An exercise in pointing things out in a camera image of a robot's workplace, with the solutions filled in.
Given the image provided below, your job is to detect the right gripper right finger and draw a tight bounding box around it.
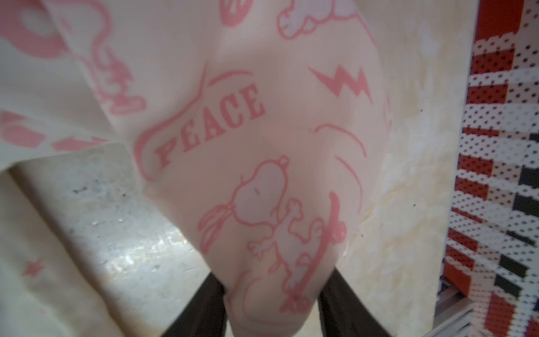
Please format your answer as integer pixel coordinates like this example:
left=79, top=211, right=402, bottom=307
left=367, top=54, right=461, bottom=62
left=317, top=270, right=391, bottom=337

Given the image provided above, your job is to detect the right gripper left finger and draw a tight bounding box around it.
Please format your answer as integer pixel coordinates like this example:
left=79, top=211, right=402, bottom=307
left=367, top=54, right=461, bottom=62
left=162, top=273, right=227, bottom=337

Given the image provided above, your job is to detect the cream pink printed jacket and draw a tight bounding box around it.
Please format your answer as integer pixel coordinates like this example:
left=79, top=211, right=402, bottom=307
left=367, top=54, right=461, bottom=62
left=1, top=1, right=392, bottom=336

